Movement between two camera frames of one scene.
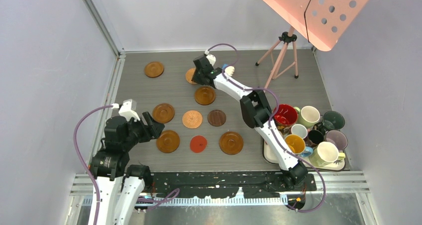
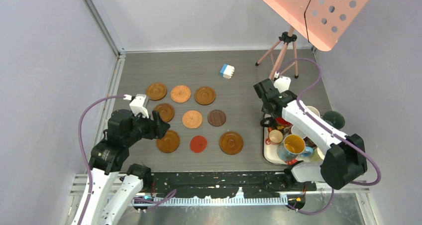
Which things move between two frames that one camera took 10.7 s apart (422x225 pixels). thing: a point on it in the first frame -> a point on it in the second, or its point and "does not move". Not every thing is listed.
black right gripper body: [197, 77] -> [264, 108]
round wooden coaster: [192, 119] does not move
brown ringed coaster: [231, 143] does not move
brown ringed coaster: [163, 113] does not move
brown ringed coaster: [154, 69] -> [156, 91]
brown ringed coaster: [168, 141] does not move
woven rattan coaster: [189, 75] -> [180, 93]
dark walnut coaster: [216, 118] does not move
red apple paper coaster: [198, 144] does not move
